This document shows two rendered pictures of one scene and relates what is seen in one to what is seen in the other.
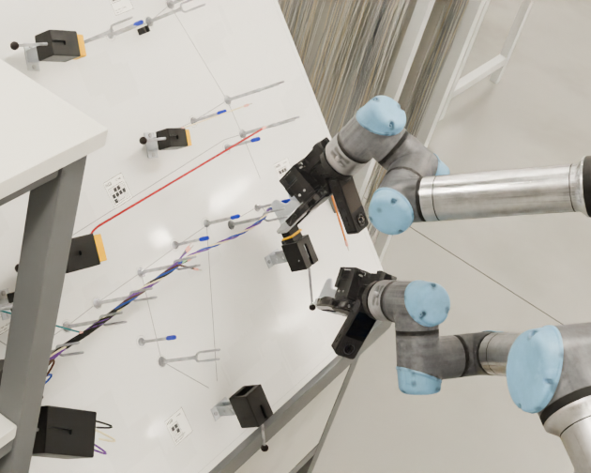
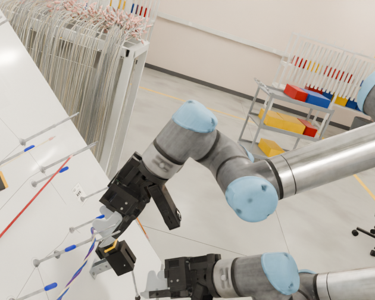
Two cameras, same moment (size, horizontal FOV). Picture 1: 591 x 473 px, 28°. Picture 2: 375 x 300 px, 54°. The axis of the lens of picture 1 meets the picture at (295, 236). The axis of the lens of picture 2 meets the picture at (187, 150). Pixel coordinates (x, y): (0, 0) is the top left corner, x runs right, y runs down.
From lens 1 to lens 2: 1.45 m
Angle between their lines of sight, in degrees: 29
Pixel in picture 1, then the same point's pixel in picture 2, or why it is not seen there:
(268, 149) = (64, 178)
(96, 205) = not seen: outside the picture
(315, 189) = (138, 199)
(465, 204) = (325, 172)
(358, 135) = (182, 138)
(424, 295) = (287, 267)
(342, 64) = (74, 119)
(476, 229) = not seen: hidden behind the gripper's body
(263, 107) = (50, 145)
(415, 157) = (234, 146)
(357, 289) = (190, 275)
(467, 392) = not seen: hidden behind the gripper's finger
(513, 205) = (366, 162)
